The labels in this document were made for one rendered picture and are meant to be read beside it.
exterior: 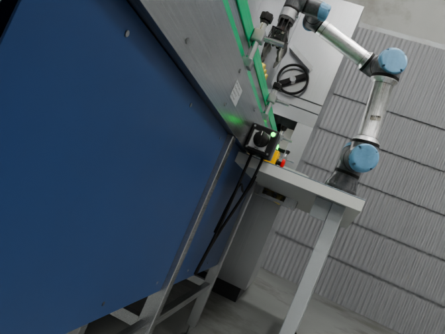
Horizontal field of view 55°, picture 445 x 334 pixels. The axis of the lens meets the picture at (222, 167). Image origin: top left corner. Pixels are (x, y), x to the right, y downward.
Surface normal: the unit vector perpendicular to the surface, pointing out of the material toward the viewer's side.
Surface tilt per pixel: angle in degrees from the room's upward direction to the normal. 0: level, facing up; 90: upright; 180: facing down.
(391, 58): 86
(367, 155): 101
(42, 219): 90
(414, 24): 90
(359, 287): 90
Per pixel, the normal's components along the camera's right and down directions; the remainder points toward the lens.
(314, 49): -0.18, -0.14
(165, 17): 0.90, 0.37
